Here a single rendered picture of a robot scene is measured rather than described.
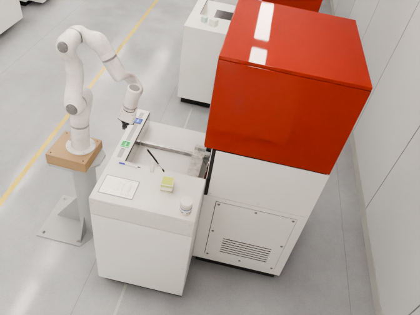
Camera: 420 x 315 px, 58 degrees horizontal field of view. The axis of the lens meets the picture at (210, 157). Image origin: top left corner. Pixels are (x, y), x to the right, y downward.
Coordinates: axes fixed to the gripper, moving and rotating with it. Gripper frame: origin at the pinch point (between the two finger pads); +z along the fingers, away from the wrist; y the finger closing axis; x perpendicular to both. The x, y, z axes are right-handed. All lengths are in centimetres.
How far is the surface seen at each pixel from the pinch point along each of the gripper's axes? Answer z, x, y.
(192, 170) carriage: 13, 2, -51
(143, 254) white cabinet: 53, 50, -41
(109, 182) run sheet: 13.7, 35.5, -6.0
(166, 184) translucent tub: 0, 33, -38
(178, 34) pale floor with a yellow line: 119, -363, 21
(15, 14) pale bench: 144, -282, 232
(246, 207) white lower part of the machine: 14, 15, -93
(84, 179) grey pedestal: 51, 11, 16
